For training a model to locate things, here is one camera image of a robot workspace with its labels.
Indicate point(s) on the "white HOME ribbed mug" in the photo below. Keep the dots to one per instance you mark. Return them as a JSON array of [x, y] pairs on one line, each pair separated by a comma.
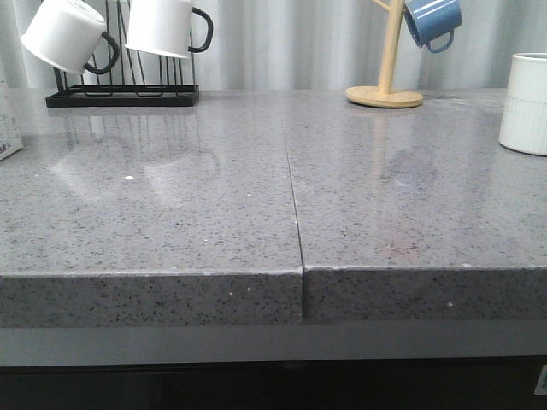
[[523, 126]]

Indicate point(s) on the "whole milk carton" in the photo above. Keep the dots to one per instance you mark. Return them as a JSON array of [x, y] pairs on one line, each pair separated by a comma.
[[10, 135]]

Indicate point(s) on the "wooden mug tree stand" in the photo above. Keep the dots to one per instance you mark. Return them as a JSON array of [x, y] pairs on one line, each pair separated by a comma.
[[383, 95]]

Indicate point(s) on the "blue enamel mug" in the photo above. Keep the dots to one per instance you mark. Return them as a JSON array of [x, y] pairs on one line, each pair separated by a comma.
[[432, 23]]

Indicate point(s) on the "black wire mug rack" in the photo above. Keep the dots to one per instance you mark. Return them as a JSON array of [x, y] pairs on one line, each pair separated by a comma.
[[137, 79]]

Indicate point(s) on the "white mug black handle right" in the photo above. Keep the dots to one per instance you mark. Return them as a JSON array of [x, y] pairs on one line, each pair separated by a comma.
[[163, 28]]

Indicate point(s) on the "white mug black handle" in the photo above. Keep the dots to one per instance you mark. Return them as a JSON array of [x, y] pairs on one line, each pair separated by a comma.
[[65, 34], [163, 28]]

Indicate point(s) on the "white mug black handle left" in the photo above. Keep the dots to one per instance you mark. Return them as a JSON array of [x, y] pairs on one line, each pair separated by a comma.
[[65, 34]]

